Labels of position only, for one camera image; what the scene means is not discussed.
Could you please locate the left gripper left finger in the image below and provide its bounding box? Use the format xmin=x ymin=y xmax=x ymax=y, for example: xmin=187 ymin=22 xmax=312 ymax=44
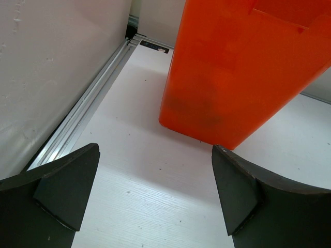
xmin=1 ymin=143 xmax=100 ymax=247

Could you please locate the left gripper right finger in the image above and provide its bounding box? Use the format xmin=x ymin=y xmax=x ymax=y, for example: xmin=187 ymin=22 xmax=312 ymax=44
xmin=212 ymin=145 xmax=330 ymax=247

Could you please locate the orange plastic bin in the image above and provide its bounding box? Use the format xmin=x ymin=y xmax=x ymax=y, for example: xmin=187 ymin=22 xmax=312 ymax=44
xmin=159 ymin=1 xmax=330 ymax=150

